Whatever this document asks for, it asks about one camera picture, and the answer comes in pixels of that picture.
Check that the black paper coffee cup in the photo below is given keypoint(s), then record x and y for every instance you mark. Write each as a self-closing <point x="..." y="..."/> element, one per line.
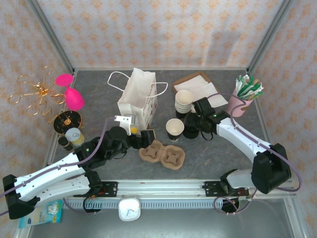
<point x="175" y="127"/>

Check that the brown pulp cup carrier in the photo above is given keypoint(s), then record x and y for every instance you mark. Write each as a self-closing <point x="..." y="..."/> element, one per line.
<point x="171" y="156"/>

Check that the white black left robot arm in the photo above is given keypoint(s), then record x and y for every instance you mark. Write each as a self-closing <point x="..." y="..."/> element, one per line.
<point x="49" y="171"/>

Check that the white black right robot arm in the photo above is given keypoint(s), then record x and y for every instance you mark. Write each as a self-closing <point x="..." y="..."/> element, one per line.
<point x="237" y="134"/>

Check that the stack of black cup lids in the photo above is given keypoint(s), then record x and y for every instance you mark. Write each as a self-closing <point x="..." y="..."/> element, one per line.
<point x="190" y="135"/>

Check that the white paper napkin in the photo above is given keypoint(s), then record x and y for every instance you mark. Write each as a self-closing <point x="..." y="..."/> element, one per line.
<point x="218" y="99"/>

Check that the pink holder cup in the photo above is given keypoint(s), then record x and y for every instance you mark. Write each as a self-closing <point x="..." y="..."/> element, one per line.
<point x="239" y="107"/>

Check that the yellow can with silver top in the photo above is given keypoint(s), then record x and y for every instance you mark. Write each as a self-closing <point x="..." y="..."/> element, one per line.
<point x="74" y="136"/>

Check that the cardboard box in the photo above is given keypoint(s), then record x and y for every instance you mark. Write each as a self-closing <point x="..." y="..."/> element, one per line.
<point x="190" y="84"/>

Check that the black round gold-rimmed dish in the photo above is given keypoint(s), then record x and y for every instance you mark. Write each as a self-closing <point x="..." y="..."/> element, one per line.
<point x="74" y="119"/>

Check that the brown cardboard tray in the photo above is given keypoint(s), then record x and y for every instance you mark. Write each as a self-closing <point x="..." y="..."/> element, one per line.
<point x="188" y="78"/>

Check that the white wrapped stick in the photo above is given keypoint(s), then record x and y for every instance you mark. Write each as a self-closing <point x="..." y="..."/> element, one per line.
<point x="239" y="85"/>

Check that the small dark bottle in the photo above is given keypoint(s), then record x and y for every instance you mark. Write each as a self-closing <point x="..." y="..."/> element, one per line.
<point x="63" y="141"/>

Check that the wooden stirrer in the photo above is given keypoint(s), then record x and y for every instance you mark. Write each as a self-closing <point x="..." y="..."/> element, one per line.
<point x="252" y="96"/>

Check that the pink plastic goblet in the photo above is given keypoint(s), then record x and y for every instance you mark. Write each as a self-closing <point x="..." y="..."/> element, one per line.
<point x="73" y="98"/>

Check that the white square timer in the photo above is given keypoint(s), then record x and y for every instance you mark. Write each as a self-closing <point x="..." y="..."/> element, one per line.
<point x="129" y="209"/>

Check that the blue wipes packet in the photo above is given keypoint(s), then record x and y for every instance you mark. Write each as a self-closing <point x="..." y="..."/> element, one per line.
<point x="49" y="213"/>

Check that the aluminium mounting rail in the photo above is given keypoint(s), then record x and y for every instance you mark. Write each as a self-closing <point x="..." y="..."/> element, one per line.
<point x="161" y="188"/>

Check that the aluminium frame crossbar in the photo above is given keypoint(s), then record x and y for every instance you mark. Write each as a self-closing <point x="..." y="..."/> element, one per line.
<point x="161" y="68"/>

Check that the aluminium frame post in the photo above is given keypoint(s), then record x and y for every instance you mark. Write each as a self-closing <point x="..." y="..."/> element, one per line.
<point x="54" y="37"/>
<point x="268" y="37"/>

